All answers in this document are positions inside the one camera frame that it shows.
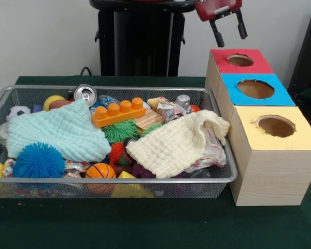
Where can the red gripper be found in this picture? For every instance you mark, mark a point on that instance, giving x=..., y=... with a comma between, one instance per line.
x=217, y=6

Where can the cream waffle cloth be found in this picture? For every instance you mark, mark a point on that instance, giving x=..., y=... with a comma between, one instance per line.
x=168, y=145

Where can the orange toy building brick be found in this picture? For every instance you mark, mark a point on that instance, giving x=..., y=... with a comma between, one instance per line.
x=119, y=114

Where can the mint green waffle cloth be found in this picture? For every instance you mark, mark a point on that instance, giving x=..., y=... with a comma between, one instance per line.
x=57, y=129

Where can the wooden box with three holes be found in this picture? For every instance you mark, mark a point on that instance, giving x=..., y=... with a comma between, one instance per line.
x=274, y=176

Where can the green spiky rubber ball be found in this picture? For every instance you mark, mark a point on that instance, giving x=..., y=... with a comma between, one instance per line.
x=121, y=131

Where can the silver tin can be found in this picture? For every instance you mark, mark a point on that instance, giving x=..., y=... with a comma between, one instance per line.
x=85, y=94

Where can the small orange basketball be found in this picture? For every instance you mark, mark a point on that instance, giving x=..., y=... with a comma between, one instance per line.
x=100, y=171

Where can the small soccer ball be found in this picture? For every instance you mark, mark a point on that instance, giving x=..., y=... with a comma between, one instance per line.
x=16, y=112

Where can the blue spiky rubber ball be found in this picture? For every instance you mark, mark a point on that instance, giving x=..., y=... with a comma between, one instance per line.
x=39, y=162

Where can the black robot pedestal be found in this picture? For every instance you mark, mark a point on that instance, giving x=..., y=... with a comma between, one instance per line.
x=145, y=39

